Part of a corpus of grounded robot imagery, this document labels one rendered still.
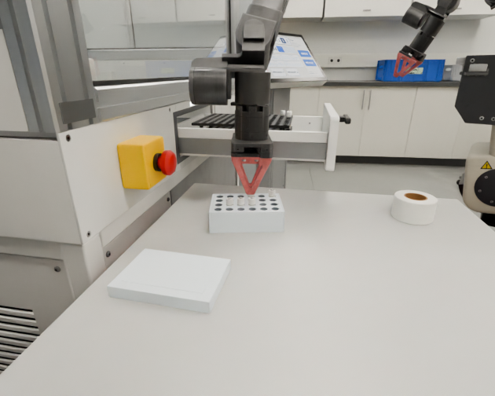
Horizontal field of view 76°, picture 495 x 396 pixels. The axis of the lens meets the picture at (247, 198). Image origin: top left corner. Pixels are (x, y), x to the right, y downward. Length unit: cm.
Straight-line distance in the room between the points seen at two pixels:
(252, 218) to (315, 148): 23
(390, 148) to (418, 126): 36
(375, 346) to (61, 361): 30
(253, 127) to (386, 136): 341
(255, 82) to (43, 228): 36
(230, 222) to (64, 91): 29
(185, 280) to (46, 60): 28
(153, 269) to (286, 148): 38
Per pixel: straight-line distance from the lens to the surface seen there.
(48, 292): 58
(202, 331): 36
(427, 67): 406
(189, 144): 72
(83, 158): 45
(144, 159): 49
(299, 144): 67
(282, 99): 177
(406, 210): 62
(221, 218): 52
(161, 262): 44
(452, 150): 418
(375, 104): 379
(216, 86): 51
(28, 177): 47
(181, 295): 38
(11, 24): 43
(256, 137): 52
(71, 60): 45
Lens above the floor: 101
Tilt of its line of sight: 22 degrees down
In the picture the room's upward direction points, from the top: straight up
